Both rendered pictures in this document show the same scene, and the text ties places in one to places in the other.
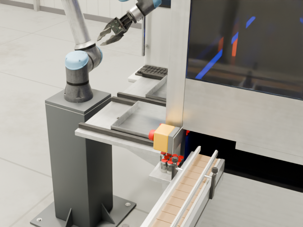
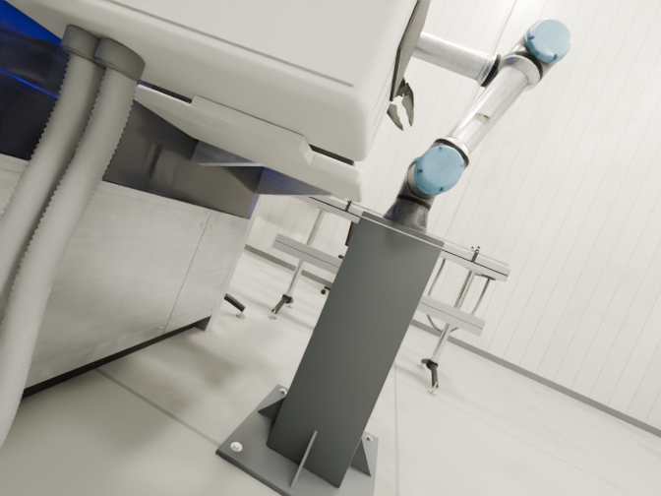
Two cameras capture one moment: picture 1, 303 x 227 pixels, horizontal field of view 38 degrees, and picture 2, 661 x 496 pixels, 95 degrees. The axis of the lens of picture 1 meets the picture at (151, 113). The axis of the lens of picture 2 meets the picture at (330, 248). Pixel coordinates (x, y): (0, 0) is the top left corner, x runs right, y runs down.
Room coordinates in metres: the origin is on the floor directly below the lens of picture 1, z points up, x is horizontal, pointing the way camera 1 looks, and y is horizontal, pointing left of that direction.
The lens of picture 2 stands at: (2.99, -0.07, 0.68)
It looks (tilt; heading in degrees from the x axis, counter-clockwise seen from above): 2 degrees down; 165
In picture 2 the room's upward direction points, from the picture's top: 22 degrees clockwise
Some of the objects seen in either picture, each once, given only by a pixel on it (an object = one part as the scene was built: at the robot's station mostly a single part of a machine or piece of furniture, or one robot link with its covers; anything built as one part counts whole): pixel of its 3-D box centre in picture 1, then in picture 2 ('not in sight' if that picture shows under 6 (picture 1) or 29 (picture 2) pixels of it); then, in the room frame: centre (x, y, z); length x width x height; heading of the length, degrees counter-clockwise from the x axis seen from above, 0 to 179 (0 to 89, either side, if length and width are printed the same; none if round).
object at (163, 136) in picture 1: (166, 138); not in sight; (1.33, -0.05, 1.00); 0.08 x 0.07 x 0.07; 67
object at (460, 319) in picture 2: not in sight; (373, 281); (0.97, 0.89, 0.49); 1.60 x 0.08 x 0.12; 67
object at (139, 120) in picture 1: (161, 124); not in sight; (1.61, -0.04, 0.90); 0.34 x 0.26 x 0.04; 67
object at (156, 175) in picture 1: (173, 173); not in sight; (1.30, -0.09, 0.87); 0.14 x 0.13 x 0.02; 67
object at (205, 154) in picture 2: not in sight; (250, 161); (2.03, -0.13, 0.80); 0.34 x 0.03 x 0.13; 67
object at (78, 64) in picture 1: (77, 66); (422, 181); (2.09, 0.38, 0.96); 0.13 x 0.12 x 0.14; 162
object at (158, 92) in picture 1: (188, 93); not in sight; (1.92, -0.18, 0.90); 0.34 x 0.26 x 0.04; 67
